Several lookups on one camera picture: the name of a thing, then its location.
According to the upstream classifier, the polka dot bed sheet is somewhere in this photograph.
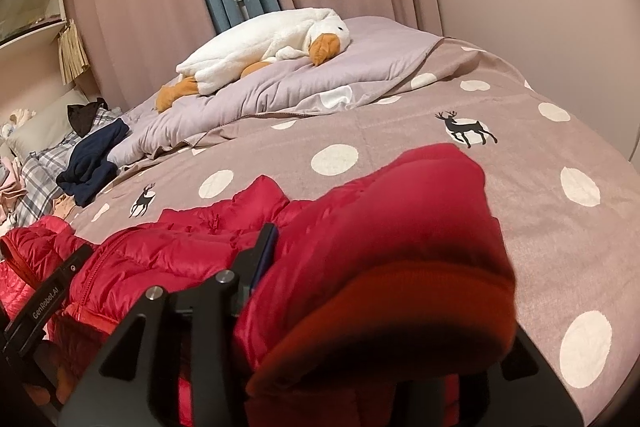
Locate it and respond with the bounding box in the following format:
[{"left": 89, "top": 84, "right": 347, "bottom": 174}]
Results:
[{"left": 50, "top": 35, "right": 640, "bottom": 414}]

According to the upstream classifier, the lilac quilt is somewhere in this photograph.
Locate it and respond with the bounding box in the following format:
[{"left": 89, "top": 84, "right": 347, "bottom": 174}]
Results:
[{"left": 106, "top": 16, "right": 446, "bottom": 168}]

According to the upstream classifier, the beige pleated cloth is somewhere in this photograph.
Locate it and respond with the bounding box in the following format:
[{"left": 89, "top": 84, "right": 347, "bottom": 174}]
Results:
[{"left": 57, "top": 19, "right": 92, "bottom": 86}]

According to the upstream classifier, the navy blue garment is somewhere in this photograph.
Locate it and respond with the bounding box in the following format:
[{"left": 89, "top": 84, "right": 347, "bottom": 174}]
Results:
[{"left": 55, "top": 117, "right": 132, "bottom": 208}]

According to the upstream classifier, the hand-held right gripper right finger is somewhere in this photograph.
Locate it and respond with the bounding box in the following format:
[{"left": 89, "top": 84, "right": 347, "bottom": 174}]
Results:
[{"left": 492, "top": 321, "right": 583, "bottom": 427}]

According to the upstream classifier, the white goose plush toy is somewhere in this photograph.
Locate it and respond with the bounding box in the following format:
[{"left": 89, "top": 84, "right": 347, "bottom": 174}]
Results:
[{"left": 155, "top": 8, "right": 351, "bottom": 114}]

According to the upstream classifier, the plaid pillow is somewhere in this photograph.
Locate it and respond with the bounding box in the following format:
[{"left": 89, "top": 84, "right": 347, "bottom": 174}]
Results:
[{"left": 14, "top": 106, "right": 126, "bottom": 229}]

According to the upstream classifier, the red puffer jacket orange lining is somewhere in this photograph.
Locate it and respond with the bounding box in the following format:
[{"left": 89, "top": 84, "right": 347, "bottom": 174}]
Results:
[{"left": 0, "top": 215, "right": 83, "bottom": 344}]

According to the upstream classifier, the black garment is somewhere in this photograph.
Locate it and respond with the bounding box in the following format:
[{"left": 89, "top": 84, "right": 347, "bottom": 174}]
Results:
[{"left": 67, "top": 98, "right": 109, "bottom": 139}]

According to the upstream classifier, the peach garment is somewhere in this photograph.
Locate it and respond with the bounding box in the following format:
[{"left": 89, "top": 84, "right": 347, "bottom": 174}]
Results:
[{"left": 52, "top": 193, "right": 85, "bottom": 221}]

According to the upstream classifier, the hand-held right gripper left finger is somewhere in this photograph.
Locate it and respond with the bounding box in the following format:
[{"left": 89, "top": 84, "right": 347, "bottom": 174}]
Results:
[{"left": 65, "top": 223, "right": 281, "bottom": 427}]

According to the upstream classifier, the pink garment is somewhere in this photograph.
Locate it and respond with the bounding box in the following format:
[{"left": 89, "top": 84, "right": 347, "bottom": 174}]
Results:
[{"left": 0, "top": 156, "right": 32, "bottom": 229}]

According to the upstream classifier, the grey pillow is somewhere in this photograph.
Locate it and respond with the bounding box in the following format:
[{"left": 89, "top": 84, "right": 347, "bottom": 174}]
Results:
[{"left": 7, "top": 88, "right": 101, "bottom": 158}]

